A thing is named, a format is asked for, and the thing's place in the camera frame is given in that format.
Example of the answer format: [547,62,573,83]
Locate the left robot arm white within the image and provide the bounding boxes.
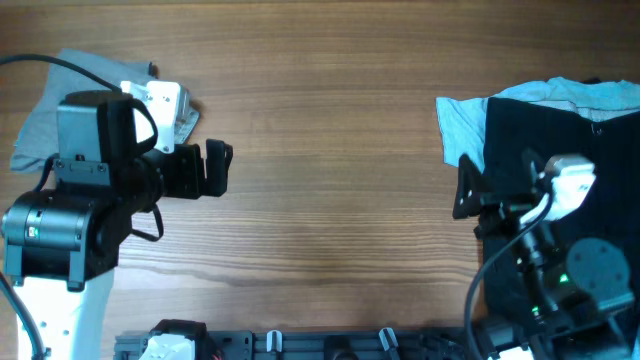
[2,140,233,292]

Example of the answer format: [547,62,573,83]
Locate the black garment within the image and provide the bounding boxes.
[483,112,639,350]

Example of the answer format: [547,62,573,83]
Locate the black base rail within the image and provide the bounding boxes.
[113,327,481,360]

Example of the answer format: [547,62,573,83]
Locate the grey cotton shorts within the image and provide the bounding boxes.
[9,48,201,174]

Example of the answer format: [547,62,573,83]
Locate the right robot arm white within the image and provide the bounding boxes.
[453,150,636,359]

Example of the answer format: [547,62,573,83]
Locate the light blue shirt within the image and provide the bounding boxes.
[435,77,639,170]

